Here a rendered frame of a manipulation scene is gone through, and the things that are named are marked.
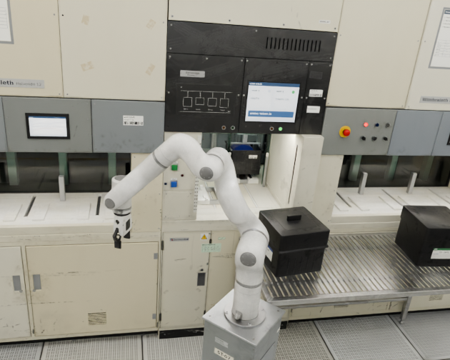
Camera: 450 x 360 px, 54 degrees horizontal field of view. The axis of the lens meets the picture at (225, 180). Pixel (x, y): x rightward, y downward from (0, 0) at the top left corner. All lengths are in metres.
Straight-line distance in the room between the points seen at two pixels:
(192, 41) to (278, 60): 0.46
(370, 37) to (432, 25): 0.35
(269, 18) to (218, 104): 0.50
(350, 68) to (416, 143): 0.66
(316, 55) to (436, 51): 0.70
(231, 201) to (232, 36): 0.90
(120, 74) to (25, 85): 0.44
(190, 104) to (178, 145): 0.60
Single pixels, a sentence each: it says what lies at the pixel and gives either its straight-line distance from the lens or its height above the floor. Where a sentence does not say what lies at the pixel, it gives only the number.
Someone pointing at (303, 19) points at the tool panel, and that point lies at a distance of 2.39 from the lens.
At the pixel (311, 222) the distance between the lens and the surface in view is 2.38.
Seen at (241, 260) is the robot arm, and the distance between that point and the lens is 1.78.
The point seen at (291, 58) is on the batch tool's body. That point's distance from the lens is 2.39.
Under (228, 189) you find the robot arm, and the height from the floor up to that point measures 1.37.
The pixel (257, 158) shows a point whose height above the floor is 1.06.
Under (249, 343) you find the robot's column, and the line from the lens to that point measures 1.97.
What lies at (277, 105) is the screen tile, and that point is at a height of 1.56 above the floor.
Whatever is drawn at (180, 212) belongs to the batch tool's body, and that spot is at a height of 0.92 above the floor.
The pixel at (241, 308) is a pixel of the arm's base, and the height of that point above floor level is 0.83.
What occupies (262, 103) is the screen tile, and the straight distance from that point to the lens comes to 2.38.
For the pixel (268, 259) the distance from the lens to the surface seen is 2.39.
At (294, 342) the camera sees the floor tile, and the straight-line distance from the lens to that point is 3.14.
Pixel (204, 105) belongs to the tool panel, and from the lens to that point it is 2.32.
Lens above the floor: 2.09
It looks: 23 degrees down
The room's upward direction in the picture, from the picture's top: 5 degrees clockwise
